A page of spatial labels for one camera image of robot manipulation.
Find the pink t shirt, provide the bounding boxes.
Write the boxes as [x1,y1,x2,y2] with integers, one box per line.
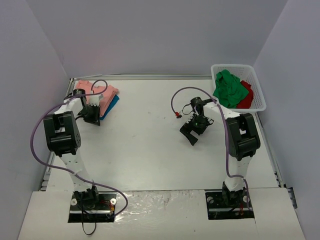
[74,79,119,119]

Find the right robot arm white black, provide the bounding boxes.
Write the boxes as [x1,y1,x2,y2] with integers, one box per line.
[179,97,261,207]

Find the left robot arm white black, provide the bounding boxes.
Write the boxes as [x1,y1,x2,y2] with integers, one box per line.
[43,88,101,209]

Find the blue folded t shirt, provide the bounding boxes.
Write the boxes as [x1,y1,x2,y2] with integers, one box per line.
[99,95,120,121]

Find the green t shirt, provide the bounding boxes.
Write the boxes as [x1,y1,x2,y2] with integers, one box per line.
[213,69,248,109]

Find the red t shirt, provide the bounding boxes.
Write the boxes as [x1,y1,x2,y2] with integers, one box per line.
[236,80,254,109]

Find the white plastic basket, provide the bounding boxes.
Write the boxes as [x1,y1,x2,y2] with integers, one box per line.
[210,63,267,114]

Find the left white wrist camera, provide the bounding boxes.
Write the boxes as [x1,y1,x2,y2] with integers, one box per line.
[88,94,104,107]

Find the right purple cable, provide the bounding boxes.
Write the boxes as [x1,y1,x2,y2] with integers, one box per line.
[170,86,252,210]

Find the purple cable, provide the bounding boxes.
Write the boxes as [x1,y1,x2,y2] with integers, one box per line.
[29,79,129,217]
[170,86,252,210]

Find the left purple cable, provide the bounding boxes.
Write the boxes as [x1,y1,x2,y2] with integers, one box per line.
[29,79,129,217]

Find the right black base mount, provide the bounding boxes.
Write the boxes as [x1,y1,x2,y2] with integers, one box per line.
[205,190,255,221]

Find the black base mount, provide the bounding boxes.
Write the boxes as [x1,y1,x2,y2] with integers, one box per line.
[68,192,117,223]
[205,190,255,221]

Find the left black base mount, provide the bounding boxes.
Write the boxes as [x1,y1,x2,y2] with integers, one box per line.
[68,192,117,223]

